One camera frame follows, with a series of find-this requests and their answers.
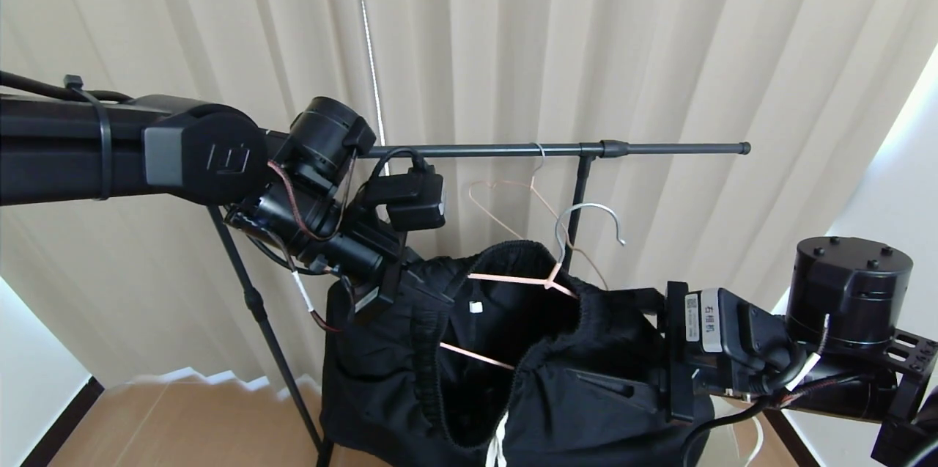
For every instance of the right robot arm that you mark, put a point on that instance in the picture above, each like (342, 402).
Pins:
(850, 284)

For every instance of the black clothes rack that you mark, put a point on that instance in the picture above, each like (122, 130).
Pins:
(659, 149)

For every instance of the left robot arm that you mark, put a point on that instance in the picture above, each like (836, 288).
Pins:
(190, 155)

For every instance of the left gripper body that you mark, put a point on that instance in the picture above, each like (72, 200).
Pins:
(366, 262)

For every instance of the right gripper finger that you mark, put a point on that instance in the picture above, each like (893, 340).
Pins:
(648, 300)
(637, 390)

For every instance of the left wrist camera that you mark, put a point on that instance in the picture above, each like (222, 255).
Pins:
(414, 199)

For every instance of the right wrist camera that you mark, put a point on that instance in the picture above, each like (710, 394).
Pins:
(747, 328)

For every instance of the pink clothes hanger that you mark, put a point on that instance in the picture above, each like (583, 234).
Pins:
(538, 159)
(513, 279)

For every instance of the beige curtain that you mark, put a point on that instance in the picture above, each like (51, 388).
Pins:
(659, 34)

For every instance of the black shorts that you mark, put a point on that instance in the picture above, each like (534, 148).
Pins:
(586, 423)

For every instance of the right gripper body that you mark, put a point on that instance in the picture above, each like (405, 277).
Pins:
(678, 379)

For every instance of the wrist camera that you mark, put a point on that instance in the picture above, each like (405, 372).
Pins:
(747, 328)
(414, 199)

